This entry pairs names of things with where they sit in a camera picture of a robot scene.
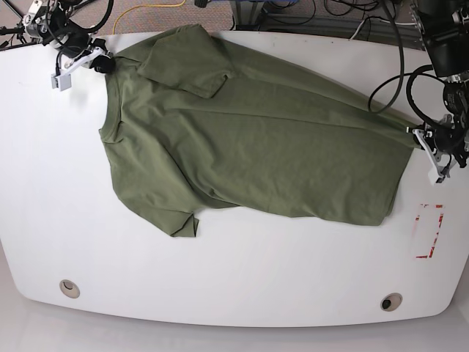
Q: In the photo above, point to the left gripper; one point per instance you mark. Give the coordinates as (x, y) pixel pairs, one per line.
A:
(445, 148)

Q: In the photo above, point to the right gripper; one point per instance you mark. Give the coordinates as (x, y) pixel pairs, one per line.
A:
(95, 56)

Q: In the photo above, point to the olive green T-shirt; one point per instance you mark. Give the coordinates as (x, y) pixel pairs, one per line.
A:
(196, 122)

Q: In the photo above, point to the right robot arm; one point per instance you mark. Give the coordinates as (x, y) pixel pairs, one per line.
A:
(51, 23)

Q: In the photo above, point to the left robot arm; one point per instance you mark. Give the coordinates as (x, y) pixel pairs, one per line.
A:
(443, 26)

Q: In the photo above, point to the red tape rectangle marking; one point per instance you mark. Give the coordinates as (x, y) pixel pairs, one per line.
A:
(428, 222)

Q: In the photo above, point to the black tripod stand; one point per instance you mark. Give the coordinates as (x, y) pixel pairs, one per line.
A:
(16, 36)

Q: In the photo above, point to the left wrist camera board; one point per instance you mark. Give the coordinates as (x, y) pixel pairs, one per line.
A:
(436, 176)

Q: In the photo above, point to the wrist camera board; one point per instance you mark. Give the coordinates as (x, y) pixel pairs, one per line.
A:
(436, 176)
(61, 81)

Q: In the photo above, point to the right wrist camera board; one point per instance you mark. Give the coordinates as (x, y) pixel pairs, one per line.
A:
(61, 81)

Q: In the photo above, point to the right table cable grommet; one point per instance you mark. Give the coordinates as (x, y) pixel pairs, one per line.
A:
(391, 302)

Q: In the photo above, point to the table cable grommet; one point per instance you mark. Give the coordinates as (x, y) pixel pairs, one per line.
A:
(69, 289)
(391, 302)

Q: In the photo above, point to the left table cable grommet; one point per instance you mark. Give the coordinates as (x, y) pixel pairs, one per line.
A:
(69, 289)

